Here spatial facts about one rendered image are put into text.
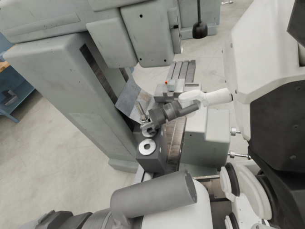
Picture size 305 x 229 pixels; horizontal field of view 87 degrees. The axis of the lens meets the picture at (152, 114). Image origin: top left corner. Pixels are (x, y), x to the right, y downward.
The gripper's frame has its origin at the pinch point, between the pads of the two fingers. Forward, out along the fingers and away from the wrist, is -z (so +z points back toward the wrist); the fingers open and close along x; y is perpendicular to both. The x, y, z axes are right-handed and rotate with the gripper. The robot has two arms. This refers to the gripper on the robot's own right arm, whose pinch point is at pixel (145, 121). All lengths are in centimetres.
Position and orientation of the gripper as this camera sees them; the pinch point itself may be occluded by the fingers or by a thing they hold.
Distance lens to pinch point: 83.2
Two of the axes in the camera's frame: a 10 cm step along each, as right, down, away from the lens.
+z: 9.2, -3.9, 0.1
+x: 2.9, 6.7, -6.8
